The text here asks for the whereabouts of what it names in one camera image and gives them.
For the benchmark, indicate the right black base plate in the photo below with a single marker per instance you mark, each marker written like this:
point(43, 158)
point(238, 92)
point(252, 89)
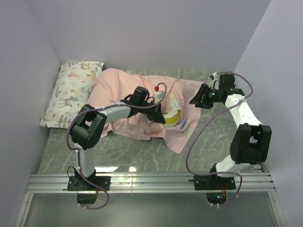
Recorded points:
point(213, 182)

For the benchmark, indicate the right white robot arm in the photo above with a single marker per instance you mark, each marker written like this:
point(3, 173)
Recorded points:
point(227, 83)

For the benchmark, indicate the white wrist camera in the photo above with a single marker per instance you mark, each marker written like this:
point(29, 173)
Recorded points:
point(214, 84)
point(158, 94)

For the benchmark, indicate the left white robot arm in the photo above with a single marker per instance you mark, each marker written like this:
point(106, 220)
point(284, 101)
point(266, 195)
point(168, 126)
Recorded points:
point(86, 128)

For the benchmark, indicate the cream yellow-edged pillow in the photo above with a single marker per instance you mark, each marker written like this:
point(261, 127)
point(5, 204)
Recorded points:
point(172, 111)

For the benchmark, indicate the pink pillowcase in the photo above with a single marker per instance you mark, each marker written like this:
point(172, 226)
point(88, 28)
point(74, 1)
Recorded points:
point(112, 85)

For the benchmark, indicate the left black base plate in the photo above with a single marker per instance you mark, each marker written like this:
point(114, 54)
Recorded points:
point(77, 183)

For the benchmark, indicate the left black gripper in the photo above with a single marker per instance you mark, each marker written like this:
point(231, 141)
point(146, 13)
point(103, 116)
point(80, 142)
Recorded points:
point(158, 116)

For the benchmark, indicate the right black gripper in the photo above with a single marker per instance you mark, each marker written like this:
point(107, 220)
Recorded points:
point(203, 90)

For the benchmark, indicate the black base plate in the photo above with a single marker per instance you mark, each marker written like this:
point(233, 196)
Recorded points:
point(77, 183)
point(213, 182)

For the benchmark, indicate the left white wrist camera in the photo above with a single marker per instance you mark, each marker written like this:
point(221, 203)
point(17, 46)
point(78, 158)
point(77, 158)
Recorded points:
point(158, 94)

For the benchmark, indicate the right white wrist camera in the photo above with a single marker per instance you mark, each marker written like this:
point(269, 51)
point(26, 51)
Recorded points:
point(214, 84)

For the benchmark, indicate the white patterned pillow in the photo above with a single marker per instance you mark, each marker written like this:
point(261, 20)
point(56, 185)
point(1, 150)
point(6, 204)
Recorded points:
point(70, 93)

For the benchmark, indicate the aluminium mounting rail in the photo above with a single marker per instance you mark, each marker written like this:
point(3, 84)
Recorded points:
point(161, 182)

